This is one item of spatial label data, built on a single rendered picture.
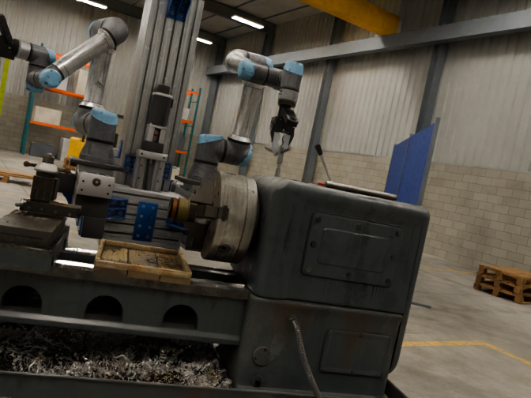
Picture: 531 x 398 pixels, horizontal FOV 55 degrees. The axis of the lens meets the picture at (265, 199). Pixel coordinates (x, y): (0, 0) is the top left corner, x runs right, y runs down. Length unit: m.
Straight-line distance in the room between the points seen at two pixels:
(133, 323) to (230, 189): 0.52
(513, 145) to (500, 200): 1.30
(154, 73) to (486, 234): 11.26
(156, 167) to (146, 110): 0.28
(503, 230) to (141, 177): 11.09
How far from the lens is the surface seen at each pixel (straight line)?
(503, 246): 12.85
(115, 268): 1.62
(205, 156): 2.41
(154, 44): 2.57
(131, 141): 2.52
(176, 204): 1.74
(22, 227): 1.62
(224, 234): 1.65
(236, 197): 1.67
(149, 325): 1.70
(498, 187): 13.11
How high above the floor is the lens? 1.27
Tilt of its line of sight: 3 degrees down
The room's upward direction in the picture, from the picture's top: 11 degrees clockwise
